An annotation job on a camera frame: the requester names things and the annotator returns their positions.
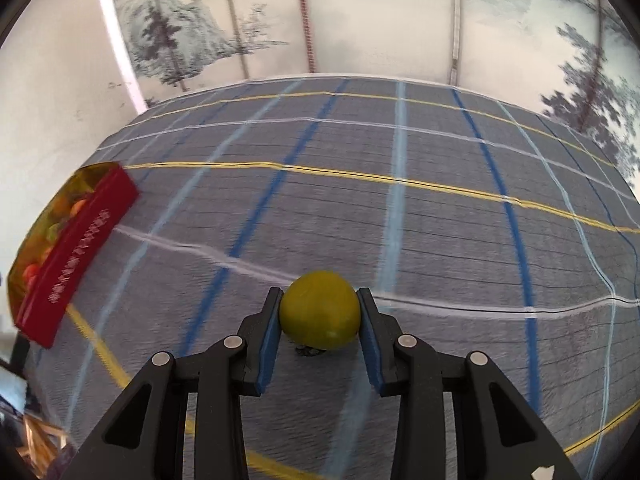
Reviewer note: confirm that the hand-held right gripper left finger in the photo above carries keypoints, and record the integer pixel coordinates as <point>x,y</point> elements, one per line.
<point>266,347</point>

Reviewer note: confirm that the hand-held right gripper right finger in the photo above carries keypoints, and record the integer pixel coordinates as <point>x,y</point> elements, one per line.
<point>371,347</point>

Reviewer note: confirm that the green tomato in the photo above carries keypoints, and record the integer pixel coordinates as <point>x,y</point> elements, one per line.
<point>320,310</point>

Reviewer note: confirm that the gold tin box red outside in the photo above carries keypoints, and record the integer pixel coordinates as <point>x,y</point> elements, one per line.
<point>75,255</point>

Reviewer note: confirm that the grey plaid tablecloth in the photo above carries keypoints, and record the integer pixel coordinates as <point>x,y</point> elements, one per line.
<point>400,240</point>

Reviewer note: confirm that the landscape painted folding screen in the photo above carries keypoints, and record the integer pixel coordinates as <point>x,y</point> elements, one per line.
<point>380,15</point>

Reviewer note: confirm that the wooden frame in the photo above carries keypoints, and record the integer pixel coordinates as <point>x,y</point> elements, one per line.
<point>42,440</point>

